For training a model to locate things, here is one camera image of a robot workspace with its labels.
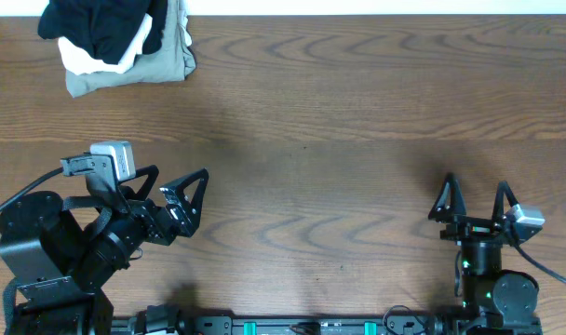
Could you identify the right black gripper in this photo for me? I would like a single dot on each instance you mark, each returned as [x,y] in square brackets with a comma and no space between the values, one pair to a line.
[469,229]

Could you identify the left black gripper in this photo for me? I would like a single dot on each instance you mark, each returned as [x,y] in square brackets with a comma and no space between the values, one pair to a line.
[157,218]

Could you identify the black leggings with coral cuffs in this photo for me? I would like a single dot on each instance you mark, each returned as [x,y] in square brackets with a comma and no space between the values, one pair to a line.
[103,28]

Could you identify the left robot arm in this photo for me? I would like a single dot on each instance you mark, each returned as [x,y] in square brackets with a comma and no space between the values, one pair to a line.
[62,251]

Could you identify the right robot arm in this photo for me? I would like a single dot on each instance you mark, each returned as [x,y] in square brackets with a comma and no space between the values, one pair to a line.
[494,300]

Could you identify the khaki folded garment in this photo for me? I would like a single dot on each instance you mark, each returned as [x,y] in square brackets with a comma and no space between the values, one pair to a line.
[172,62]

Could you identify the white folded garment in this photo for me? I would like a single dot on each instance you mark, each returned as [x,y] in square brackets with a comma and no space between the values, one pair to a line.
[77,61]

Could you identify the black folded garment on pile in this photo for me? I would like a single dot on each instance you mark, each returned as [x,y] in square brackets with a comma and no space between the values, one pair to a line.
[157,10]

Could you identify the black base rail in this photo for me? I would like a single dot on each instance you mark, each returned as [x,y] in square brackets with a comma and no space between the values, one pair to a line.
[311,325]

